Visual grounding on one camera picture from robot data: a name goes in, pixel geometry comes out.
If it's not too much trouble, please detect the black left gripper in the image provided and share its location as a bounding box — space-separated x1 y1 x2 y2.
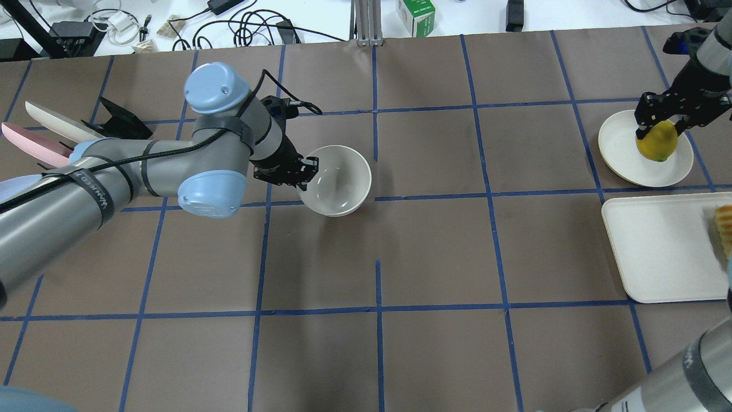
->
253 137 319 191

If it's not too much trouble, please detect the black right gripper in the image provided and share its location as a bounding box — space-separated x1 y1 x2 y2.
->
634 87 730 140

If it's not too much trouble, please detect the yellow lemon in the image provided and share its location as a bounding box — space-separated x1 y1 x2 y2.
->
636 120 679 162

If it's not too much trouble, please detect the white bowl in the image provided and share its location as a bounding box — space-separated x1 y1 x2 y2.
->
297 144 373 218

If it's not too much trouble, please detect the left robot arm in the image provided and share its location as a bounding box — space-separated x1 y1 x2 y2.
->
1 62 322 306

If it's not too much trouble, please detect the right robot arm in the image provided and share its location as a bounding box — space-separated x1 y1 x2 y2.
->
634 11 731 140

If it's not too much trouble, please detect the white round plate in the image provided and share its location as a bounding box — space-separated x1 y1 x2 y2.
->
598 109 694 187

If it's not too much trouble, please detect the sliced yellow bread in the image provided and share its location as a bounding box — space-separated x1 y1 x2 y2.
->
714 204 732 260

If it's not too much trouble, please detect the white rectangular tray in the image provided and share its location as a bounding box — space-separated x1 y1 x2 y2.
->
601 192 730 303

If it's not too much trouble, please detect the black dish rack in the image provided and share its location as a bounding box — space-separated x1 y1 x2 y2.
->
82 97 153 140

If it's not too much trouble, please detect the black power adapter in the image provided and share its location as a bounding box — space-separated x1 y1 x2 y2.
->
206 0 245 15

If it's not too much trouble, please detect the green white carton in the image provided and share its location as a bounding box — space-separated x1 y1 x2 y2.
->
396 1 436 38

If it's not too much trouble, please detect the cream plate in rack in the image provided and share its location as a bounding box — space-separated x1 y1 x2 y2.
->
25 101 105 143

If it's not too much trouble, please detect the pink plate in rack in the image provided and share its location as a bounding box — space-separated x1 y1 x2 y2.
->
2 122 71 168

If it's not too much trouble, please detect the blue plate in rack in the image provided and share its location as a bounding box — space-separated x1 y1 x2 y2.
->
0 174 42 203

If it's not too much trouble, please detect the aluminium frame post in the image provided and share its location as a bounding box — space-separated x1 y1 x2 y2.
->
350 1 383 47

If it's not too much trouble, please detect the white charger with cable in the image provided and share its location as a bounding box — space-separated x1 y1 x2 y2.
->
88 9 141 45

